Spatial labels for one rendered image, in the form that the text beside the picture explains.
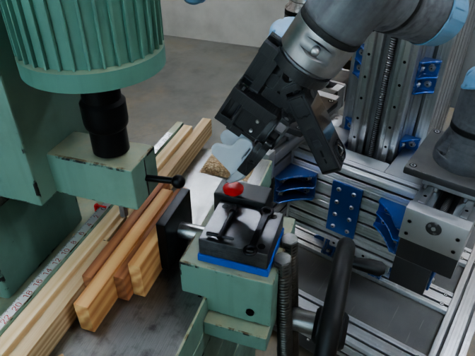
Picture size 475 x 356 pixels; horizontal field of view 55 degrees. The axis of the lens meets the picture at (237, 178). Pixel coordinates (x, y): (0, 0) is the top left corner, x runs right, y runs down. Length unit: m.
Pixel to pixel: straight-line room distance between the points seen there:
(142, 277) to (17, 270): 0.28
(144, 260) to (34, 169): 0.20
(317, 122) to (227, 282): 0.25
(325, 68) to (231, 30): 3.71
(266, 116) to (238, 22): 3.63
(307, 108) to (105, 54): 0.23
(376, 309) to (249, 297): 0.99
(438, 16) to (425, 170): 0.62
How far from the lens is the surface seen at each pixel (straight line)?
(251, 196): 0.66
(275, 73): 0.54
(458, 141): 1.13
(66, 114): 0.72
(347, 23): 0.48
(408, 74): 1.22
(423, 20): 0.54
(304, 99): 0.53
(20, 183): 0.71
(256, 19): 4.09
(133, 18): 0.53
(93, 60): 0.52
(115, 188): 0.66
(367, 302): 1.61
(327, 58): 0.50
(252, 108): 0.54
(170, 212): 0.66
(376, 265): 0.79
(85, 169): 0.67
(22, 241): 0.86
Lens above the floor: 1.42
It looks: 36 degrees down
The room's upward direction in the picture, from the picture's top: straight up
